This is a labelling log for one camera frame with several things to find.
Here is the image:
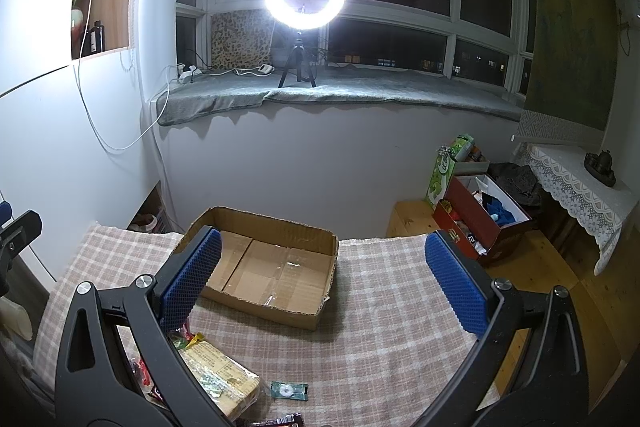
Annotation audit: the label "large cracker pack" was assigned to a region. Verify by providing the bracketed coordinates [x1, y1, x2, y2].
[170, 334, 262, 421]

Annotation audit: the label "small green candy packet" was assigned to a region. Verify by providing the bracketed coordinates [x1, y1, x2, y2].
[270, 381, 308, 402]

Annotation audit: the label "dark chocolate bar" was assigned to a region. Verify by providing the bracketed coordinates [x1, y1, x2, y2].
[248, 413, 305, 427]

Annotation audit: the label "red storage box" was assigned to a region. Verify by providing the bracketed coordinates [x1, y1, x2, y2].
[434, 174, 533, 267]

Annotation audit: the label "pink plaid blanket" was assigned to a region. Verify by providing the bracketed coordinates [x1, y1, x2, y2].
[34, 223, 476, 426]

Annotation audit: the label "open cardboard box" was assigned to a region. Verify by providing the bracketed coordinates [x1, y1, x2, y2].
[175, 207, 338, 331]

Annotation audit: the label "green paper bag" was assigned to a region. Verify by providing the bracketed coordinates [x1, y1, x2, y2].
[425, 133, 475, 208]

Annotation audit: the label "white lace tablecloth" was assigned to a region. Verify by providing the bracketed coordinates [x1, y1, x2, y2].
[514, 142, 639, 275]

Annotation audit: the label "dark ornament on side table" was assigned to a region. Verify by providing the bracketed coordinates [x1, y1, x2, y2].
[584, 150, 616, 187]

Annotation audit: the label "grey windowsill cloth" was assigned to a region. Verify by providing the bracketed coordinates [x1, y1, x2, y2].
[154, 66, 522, 127]

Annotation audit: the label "white power strip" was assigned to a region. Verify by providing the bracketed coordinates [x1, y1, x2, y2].
[177, 65, 202, 83]

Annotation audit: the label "leopard pattern board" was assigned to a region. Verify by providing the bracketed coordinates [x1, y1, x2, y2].
[210, 10, 274, 69]

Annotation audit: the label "black tripod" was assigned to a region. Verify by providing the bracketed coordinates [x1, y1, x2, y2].
[278, 30, 317, 89]

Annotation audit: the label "white cable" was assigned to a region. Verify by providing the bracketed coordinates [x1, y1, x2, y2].
[71, 0, 174, 153]

